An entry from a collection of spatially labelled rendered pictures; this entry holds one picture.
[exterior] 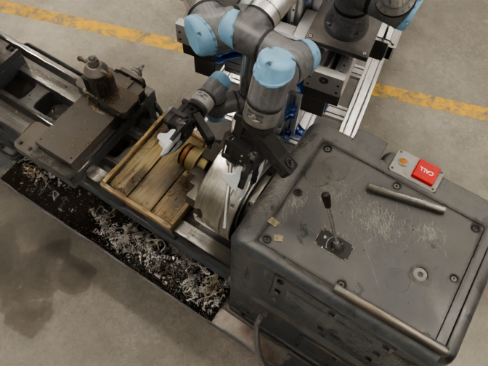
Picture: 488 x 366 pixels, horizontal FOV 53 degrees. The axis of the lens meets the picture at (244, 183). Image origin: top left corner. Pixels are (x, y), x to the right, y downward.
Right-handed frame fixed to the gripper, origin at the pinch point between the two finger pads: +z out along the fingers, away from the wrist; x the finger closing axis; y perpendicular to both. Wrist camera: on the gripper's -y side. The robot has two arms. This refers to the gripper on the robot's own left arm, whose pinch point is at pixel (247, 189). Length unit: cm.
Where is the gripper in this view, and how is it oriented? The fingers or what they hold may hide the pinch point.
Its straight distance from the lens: 115.0
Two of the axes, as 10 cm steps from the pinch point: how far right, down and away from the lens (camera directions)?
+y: -8.4, -4.9, 2.4
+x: -5.0, 5.4, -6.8
